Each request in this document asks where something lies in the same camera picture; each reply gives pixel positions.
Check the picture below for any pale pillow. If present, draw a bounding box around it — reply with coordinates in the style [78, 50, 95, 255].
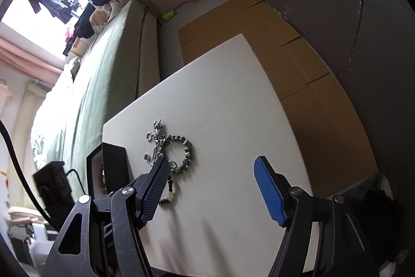
[66, 57, 81, 75]

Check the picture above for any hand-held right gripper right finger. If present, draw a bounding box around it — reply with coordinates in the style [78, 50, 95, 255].
[254, 156, 380, 277]

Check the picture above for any silver ball chain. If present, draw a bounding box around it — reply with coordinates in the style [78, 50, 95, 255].
[144, 119, 177, 170]

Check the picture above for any bed with green sheet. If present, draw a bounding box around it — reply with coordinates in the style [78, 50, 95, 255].
[31, 0, 161, 200]

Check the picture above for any grey stone bead bracelet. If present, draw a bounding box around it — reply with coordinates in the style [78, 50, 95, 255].
[164, 135, 193, 173]

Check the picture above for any black jewelry box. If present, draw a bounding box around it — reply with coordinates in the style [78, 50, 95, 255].
[86, 142, 132, 200]

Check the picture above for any black cable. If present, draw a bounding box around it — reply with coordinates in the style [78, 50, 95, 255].
[0, 119, 52, 222]

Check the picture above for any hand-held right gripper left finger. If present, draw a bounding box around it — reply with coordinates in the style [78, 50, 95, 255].
[40, 156, 171, 277]

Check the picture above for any narrow pink curtain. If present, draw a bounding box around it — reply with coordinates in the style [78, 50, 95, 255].
[0, 21, 64, 84]

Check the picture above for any white duvet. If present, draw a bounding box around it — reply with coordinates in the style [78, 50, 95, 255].
[31, 69, 78, 167]

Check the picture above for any pile of clothes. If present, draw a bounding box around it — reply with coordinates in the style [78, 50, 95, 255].
[61, 0, 114, 57]

